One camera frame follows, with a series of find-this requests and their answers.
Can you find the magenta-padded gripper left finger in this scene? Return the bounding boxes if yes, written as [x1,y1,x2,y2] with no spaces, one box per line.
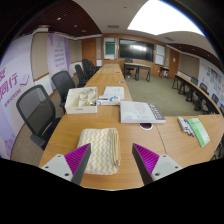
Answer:
[40,143,92,186]

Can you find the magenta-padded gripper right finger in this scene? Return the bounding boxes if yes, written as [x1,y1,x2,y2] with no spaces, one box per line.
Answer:
[131,143,183,186]

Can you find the cream zigzag-patterned towel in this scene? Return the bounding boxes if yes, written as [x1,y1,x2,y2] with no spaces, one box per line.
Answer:
[76,127,122,176]

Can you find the round black table grommet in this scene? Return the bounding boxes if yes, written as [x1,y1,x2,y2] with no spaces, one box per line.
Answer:
[138,122,154,131]

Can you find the green booklet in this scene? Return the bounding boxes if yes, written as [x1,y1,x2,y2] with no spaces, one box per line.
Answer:
[186,117,211,148]

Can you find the white book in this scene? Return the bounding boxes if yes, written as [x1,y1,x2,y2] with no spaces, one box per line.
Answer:
[119,100,166,124]

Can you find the white open cardboard box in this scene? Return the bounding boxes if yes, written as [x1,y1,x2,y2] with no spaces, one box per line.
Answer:
[64,86,99,115]

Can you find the black mesh office chair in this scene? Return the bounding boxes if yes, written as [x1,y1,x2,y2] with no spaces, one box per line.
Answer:
[50,70,77,114]
[15,84,63,151]

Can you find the long curved wooden table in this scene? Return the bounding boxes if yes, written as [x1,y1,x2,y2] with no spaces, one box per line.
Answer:
[172,73,221,116]

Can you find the group of black chairs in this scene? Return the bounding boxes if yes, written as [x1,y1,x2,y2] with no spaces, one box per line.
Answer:
[189,76,224,117]

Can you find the white blue-printed packet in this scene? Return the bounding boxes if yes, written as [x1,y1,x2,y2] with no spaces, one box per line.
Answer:
[97,95,121,107]

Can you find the white printed paper sheet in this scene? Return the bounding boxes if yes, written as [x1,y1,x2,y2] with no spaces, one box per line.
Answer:
[102,85,126,100]

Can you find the small dark side table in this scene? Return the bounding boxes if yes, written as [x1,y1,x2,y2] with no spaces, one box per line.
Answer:
[159,66,170,79]

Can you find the row of black office chairs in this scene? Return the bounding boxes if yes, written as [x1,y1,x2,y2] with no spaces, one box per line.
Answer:
[74,58,103,88]

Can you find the brown wooden door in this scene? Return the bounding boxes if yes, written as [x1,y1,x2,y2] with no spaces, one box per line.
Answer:
[168,48,180,80]
[81,38,98,66]

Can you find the dark-legged wooden desk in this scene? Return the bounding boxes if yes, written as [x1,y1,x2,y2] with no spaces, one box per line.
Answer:
[123,62,153,83]

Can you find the purple standing banner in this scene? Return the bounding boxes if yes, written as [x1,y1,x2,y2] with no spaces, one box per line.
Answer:
[46,32,72,91]

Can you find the black chair behind desk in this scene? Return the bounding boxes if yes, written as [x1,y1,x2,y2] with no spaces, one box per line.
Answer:
[123,58,134,77]

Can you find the white board with green panel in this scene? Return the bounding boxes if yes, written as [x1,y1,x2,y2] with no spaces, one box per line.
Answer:
[103,36,117,61]

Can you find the bright ceiling light panel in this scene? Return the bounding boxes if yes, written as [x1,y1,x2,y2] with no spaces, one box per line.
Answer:
[127,0,206,37]

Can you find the large purple wall banner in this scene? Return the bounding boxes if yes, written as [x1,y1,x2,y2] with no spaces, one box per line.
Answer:
[0,34,36,159]

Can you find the colourful wall posters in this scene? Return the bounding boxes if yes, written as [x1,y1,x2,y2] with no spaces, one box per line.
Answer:
[204,64,224,101]

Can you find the white wall whiteboard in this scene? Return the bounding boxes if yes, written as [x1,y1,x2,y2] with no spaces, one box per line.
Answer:
[154,44,166,66]

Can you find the large black wall screen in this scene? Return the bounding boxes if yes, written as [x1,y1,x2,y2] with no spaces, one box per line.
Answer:
[118,38,155,63]

